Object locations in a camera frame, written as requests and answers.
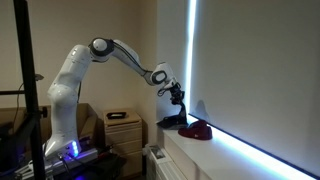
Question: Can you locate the white window sill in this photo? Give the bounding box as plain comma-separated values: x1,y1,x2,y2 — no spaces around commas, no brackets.
156,121,318,180

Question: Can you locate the white box with picture print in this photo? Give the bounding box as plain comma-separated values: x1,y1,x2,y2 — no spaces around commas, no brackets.
148,145,168,161

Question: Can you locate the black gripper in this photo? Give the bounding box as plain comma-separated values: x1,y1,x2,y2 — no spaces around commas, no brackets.
168,83,185,107

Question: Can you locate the brown sofa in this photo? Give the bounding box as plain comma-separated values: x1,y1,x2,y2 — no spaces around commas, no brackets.
0,103,99,148

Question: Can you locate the red baseball cap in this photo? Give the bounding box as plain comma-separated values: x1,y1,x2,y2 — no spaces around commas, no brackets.
177,119,213,141

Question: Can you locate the white window blind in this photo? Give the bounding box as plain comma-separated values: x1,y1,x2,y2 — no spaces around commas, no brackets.
188,0,320,179

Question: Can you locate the navy baseball cap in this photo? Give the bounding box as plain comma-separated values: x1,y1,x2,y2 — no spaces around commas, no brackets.
156,114,189,130

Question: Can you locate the wooden drawer cabinet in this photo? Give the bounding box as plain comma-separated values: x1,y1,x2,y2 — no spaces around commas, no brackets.
102,109,144,178

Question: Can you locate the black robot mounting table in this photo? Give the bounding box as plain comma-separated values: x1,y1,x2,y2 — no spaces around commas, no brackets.
13,146,128,180

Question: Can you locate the black stand pole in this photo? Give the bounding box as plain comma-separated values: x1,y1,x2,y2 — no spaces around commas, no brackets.
12,0,47,180

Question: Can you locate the black sock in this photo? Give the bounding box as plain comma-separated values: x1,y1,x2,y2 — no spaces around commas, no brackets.
178,101,189,126

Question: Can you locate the black stand crossbar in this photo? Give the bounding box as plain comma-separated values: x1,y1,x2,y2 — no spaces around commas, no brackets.
0,89,34,97

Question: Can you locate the white slatted radiator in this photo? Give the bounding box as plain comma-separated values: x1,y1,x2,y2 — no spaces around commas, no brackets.
146,146,188,180

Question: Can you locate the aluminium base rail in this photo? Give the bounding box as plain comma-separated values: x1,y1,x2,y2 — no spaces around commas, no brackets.
43,148,99,168

